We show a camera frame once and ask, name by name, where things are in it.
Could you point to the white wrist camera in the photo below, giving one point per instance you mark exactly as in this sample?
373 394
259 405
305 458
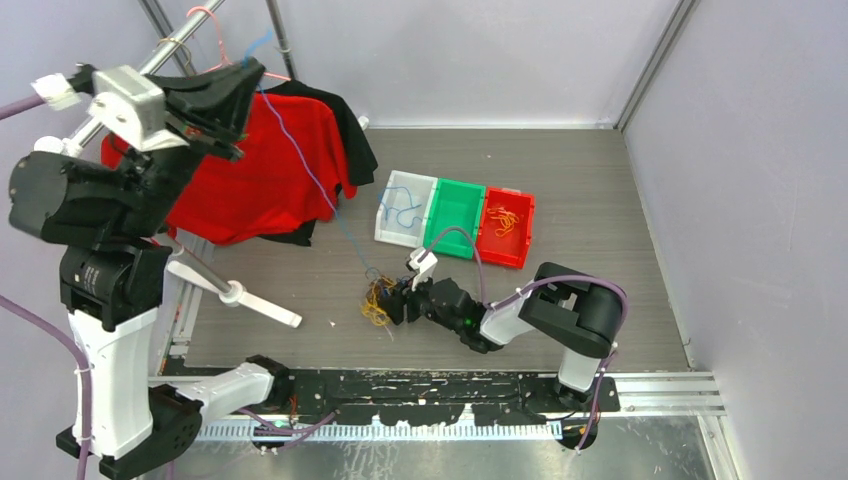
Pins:
133 107
422 263

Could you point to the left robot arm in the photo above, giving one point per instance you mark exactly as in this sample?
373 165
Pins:
131 426

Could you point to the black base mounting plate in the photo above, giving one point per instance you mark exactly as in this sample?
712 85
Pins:
432 398

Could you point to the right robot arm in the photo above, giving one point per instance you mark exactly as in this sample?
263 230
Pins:
580 312

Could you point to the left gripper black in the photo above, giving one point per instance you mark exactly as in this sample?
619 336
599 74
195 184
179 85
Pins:
212 108

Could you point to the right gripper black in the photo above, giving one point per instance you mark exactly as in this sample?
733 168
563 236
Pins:
394 304

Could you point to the white plastic bin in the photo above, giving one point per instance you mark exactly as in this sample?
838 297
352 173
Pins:
403 207

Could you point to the green plastic bin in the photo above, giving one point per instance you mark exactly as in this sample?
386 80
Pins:
455 204

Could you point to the red plastic bin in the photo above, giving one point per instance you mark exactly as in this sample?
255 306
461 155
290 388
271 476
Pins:
505 231

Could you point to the black t-shirt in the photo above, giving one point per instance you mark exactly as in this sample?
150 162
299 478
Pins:
316 141

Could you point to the white clothes rack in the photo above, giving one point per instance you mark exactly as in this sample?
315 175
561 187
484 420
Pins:
107 220

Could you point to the white slotted cable duct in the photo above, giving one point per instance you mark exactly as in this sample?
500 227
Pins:
249 430

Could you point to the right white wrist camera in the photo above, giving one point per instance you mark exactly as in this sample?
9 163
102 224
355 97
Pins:
422 263

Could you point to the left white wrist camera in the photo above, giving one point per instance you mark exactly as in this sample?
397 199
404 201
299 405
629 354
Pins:
133 107

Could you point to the red t-shirt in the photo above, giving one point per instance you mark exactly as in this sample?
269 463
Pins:
230 202

